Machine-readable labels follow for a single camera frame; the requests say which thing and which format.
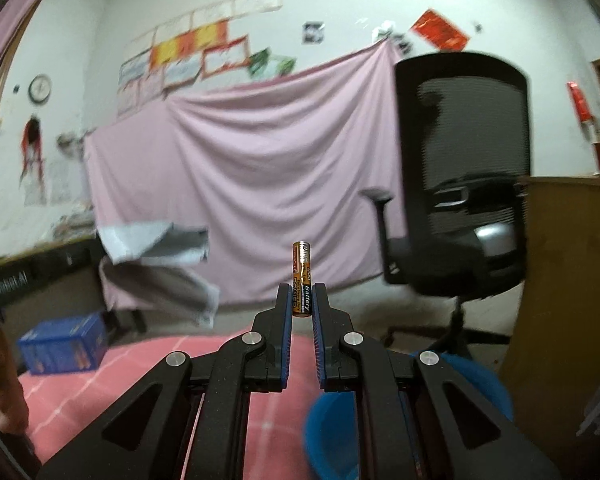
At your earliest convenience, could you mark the pink hanging sheet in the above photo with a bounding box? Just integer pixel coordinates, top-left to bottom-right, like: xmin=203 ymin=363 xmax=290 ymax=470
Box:
xmin=82 ymin=42 xmax=406 ymax=311

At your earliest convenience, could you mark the round wall clock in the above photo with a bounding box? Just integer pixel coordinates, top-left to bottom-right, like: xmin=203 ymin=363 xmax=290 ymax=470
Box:
xmin=28 ymin=74 xmax=52 ymax=105

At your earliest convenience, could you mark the black office chair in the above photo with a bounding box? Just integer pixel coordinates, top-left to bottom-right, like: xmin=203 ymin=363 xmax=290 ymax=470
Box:
xmin=360 ymin=52 xmax=531 ymax=356

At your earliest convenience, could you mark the red wall ornament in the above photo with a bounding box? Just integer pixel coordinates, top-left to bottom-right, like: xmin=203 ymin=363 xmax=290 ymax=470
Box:
xmin=567 ymin=81 xmax=593 ymax=123

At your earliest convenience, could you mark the black white wall picture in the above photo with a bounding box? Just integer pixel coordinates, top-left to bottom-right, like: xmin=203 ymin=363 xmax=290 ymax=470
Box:
xmin=302 ymin=21 xmax=326 ymax=45

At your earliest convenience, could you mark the red diamond wall poster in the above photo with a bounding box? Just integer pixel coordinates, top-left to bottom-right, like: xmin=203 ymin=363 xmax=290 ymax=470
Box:
xmin=411 ymin=9 xmax=471 ymax=52

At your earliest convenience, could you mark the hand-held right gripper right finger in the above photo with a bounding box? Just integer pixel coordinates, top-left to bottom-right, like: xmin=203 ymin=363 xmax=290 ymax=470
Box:
xmin=311 ymin=282 xmax=563 ymax=480

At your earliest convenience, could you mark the orange black battery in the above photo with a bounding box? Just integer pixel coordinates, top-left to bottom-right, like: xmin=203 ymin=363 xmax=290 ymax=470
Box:
xmin=292 ymin=241 xmax=312 ymax=317

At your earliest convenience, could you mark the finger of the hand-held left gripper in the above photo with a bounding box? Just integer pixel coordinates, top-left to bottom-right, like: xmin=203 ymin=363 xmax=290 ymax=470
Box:
xmin=27 ymin=246 xmax=106 ymax=275

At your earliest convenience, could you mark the stack of newspapers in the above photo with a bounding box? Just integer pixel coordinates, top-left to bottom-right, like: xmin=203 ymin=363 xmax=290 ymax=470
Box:
xmin=55 ymin=215 xmax=98 ymax=241

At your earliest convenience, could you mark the person's left hand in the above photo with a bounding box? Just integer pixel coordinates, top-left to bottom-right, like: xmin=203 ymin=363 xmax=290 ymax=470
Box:
xmin=0 ymin=327 xmax=28 ymax=433

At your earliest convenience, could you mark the wooden desk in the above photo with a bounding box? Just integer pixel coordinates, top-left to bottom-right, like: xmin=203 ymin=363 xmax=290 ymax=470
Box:
xmin=497 ymin=175 xmax=600 ymax=480

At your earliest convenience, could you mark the red figure wall poster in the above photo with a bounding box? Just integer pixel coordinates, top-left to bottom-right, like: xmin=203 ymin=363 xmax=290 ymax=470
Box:
xmin=20 ymin=116 xmax=46 ymax=181

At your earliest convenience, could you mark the pink door curtain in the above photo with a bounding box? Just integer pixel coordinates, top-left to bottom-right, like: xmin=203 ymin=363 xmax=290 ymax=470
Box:
xmin=0 ymin=0 xmax=66 ymax=93

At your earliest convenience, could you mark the green wall poster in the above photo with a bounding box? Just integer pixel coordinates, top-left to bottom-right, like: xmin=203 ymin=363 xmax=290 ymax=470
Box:
xmin=247 ymin=49 xmax=296 ymax=78

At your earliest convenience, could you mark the group of wall drawings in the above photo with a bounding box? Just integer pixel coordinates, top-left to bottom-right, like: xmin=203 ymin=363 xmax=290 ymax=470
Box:
xmin=117 ymin=0 xmax=283 ymax=116

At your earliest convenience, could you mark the pink checked tablecloth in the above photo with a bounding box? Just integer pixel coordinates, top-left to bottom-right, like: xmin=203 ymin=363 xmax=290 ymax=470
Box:
xmin=0 ymin=334 xmax=321 ymax=480

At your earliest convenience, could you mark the blue cardboard box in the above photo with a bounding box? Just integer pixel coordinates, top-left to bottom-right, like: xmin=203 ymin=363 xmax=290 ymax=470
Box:
xmin=17 ymin=311 xmax=108 ymax=376

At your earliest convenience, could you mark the blue plastic bucket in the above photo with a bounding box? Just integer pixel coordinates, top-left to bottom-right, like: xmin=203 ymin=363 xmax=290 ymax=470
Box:
xmin=305 ymin=352 xmax=515 ymax=480

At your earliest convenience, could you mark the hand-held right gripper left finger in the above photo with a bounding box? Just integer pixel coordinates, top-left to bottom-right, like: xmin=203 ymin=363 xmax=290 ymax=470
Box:
xmin=37 ymin=284 xmax=293 ymax=480

